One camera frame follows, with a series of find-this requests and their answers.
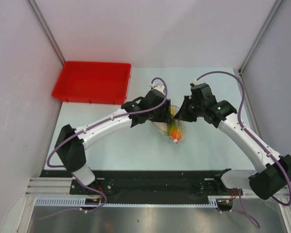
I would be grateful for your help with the clear zip top bag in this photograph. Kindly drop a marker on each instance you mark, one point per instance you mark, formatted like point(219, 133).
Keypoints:
point(162, 127)

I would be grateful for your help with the orange green fake mango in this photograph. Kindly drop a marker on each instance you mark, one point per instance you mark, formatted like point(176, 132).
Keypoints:
point(175, 131)

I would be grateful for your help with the red plastic tray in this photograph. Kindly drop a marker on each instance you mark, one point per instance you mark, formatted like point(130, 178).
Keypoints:
point(93, 82)

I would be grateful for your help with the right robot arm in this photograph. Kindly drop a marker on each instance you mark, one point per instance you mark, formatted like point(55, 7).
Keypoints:
point(272, 171)

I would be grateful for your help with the white slotted cable duct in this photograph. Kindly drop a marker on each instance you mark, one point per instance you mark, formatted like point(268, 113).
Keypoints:
point(89, 202)

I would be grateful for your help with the aluminium frame rail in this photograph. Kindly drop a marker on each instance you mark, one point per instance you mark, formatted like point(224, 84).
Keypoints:
point(50, 187)

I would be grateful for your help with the yellow fake lemon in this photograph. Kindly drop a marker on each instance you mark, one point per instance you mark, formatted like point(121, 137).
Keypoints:
point(172, 112)

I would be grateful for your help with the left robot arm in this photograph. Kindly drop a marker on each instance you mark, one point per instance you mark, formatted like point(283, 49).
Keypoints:
point(72, 143)

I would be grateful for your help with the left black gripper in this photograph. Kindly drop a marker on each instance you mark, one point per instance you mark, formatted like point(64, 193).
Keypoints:
point(165, 116)

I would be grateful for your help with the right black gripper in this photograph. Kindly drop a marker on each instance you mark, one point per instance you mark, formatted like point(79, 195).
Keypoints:
point(182, 114)

